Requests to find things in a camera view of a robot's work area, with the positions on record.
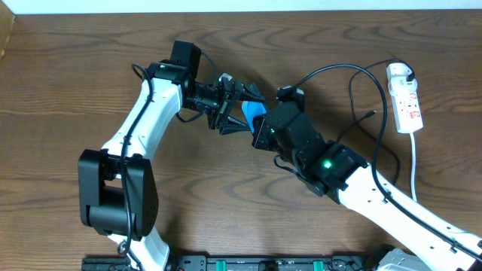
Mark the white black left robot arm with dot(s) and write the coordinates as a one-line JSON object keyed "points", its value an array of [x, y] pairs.
{"points": [[117, 191]]}

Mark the white USB charger plug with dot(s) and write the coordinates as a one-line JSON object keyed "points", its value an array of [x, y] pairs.
{"points": [[400, 77]]}

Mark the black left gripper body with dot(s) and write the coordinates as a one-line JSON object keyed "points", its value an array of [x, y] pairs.
{"points": [[222, 106]]}

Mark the blue Galaxy smartphone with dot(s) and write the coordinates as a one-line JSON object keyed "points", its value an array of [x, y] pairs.
{"points": [[251, 110]]}

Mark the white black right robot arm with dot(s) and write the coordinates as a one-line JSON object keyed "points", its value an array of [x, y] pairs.
{"points": [[331, 169]]}

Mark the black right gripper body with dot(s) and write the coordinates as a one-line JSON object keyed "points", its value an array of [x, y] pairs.
{"points": [[261, 132]]}

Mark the white power strip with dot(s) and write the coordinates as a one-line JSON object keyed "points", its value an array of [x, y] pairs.
{"points": [[408, 118]]}

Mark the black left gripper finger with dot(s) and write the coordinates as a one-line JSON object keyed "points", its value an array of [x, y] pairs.
{"points": [[232, 125], [250, 93]]}

